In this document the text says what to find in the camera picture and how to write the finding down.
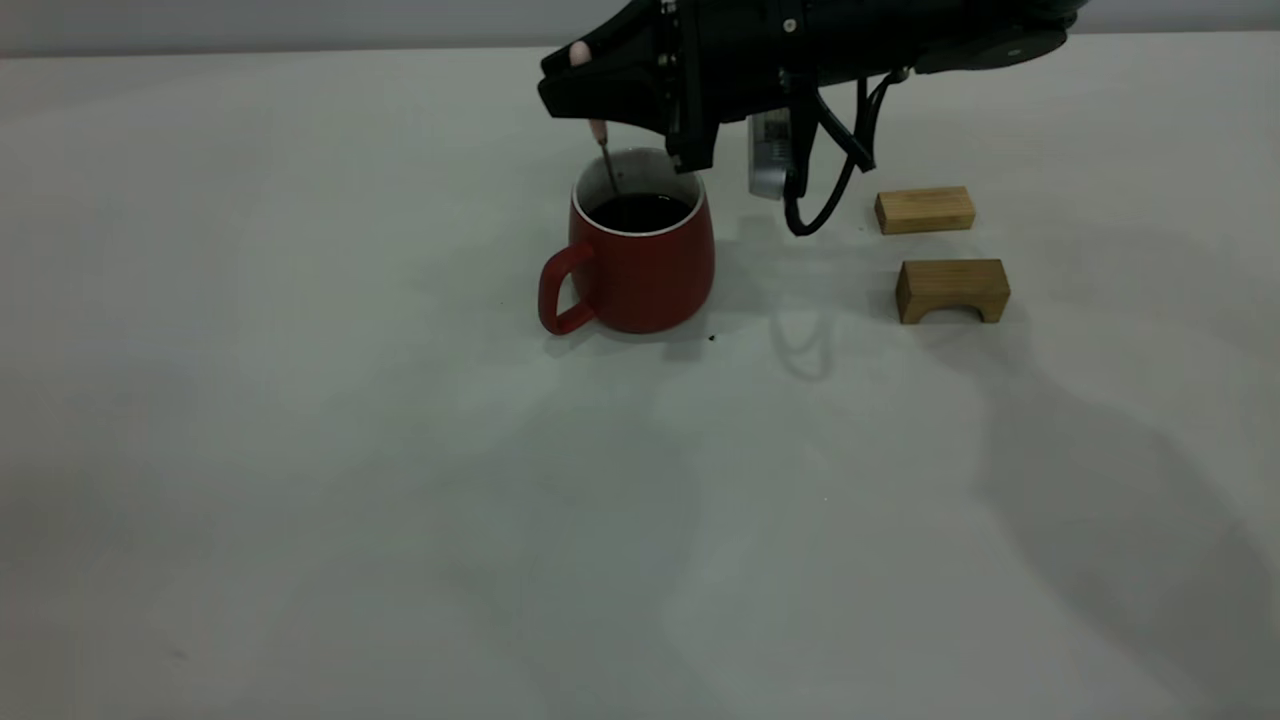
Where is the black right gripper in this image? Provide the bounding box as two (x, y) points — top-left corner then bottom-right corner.
(538, 0), (907, 172)

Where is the pink handled metal spoon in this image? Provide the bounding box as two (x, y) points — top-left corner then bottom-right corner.
(568, 40), (623, 198)

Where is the red ceramic cup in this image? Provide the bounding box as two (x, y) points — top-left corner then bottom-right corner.
(538, 148), (717, 337)

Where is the dark coffee liquid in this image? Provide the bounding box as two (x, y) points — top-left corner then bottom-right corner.
(588, 193), (693, 235)

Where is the flat wooden block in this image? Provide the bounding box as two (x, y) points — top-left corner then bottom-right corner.
(875, 186), (976, 237)

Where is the arched wooden block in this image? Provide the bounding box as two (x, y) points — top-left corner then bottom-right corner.
(895, 259), (1011, 326)

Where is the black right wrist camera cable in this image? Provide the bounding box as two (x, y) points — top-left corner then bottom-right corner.
(783, 68), (906, 239)

